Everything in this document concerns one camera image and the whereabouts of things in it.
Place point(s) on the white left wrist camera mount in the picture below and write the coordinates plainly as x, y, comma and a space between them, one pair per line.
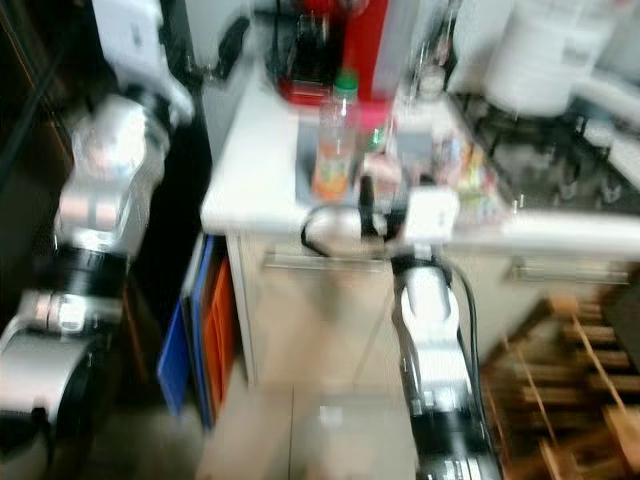
132, 45

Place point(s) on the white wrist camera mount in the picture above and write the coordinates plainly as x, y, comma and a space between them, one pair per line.
433, 213
132, 45

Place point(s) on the wooden slatted rack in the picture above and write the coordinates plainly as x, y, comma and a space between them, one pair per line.
570, 390

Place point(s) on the white cabinet with drawers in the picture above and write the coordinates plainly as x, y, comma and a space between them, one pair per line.
260, 170

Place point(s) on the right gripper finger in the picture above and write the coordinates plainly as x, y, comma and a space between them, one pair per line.
368, 208

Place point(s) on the colourful snack packets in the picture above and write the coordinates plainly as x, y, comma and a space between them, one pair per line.
465, 170

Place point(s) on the white rice cooker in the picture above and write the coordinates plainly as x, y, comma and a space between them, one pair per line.
550, 55

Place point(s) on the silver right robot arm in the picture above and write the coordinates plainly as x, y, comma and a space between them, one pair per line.
435, 340

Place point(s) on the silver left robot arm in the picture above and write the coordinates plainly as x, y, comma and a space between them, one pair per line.
100, 210

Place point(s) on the red kitchen appliance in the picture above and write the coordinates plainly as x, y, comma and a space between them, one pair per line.
345, 50

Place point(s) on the grey plastic tray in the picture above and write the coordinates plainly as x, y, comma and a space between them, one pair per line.
305, 150

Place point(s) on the orange drink bottle green cap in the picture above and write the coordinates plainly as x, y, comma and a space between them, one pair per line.
335, 140

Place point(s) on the small clear bottle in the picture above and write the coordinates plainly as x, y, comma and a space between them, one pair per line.
376, 145

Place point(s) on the blue flat board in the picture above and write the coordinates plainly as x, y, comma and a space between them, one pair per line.
182, 335

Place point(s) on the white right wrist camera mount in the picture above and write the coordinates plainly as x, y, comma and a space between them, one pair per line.
433, 213

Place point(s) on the black gas stove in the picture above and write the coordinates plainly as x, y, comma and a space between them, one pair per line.
550, 150

